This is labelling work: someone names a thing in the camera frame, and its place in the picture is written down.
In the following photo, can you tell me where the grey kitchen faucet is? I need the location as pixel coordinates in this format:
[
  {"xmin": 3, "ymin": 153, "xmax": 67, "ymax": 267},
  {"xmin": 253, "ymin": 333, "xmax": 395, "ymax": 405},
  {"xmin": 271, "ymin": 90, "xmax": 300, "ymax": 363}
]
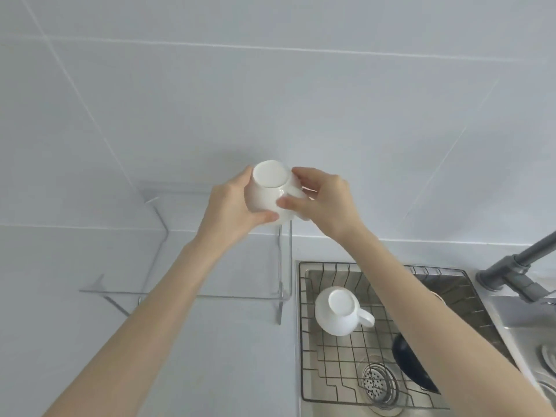
[{"xmin": 476, "ymin": 231, "xmax": 556, "ymax": 305}]

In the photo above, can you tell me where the clear acrylic shelf rack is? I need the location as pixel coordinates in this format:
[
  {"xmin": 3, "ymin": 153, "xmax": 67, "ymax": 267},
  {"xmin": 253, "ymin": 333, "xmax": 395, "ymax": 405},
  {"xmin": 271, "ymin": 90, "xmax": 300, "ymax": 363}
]
[{"xmin": 79, "ymin": 181, "xmax": 293, "ymax": 326}]

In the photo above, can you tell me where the dark blue bowl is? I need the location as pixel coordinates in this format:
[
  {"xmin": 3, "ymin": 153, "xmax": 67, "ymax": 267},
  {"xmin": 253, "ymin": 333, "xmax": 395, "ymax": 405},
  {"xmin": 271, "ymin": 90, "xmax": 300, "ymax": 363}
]
[{"xmin": 392, "ymin": 333, "xmax": 440, "ymax": 394}]

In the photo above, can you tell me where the person's left forearm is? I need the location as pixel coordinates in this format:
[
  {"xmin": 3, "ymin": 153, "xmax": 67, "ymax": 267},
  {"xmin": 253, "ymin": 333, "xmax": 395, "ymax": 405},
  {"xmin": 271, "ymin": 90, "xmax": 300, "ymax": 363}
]
[{"xmin": 43, "ymin": 236, "xmax": 250, "ymax": 417}]

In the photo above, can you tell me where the metal sink drain strainer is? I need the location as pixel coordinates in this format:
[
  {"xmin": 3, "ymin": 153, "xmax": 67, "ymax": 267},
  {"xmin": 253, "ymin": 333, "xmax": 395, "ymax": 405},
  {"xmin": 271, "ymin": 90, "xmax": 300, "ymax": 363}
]
[{"xmin": 359, "ymin": 362, "xmax": 399, "ymax": 408}]

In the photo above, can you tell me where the stainless steel sink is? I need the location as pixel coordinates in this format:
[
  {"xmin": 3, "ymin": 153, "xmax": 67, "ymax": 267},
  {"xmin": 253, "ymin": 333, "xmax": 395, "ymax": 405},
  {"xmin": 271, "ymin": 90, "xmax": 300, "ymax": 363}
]
[{"xmin": 296, "ymin": 260, "xmax": 556, "ymax": 417}]

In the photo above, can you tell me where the person's left hand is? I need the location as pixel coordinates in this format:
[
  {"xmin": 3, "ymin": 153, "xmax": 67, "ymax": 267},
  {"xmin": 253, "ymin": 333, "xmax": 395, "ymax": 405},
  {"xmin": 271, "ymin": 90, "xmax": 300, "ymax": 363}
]
[{"xmin": 197, "ymin": 165, "xmax": 279, "ymax": 246}]

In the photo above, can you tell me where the person's right hand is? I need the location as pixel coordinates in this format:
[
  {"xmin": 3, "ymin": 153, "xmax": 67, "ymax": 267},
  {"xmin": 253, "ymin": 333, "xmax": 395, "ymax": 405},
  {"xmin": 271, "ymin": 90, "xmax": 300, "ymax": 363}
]
[{"xmin": 276, "ymin": 167, "xmax": 365, "ymax": 244}]

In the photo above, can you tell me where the white ceramic cup with handle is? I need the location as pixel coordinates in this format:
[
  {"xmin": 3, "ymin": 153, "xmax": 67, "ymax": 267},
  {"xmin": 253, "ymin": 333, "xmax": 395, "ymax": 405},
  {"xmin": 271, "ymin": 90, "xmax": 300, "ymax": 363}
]
[{"xmin": 314, "ymin": 287, "xmax": 375, "ymax": 337}]

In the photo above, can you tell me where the person's right forearm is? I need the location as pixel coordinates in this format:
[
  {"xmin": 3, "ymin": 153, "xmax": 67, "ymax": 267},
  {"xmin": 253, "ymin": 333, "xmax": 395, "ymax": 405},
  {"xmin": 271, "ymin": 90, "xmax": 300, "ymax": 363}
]
[{"xmin": 332, "ymin": 222, "xmax": 556, "ymax": 417}]

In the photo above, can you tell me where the wire sink rack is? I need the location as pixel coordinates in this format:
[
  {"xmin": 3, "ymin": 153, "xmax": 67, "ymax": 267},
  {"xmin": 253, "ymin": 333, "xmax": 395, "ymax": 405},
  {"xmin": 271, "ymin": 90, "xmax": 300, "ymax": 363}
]
[{"xmin": 299, "ymin": 262, "xmax": 509, "ymax": 411}]

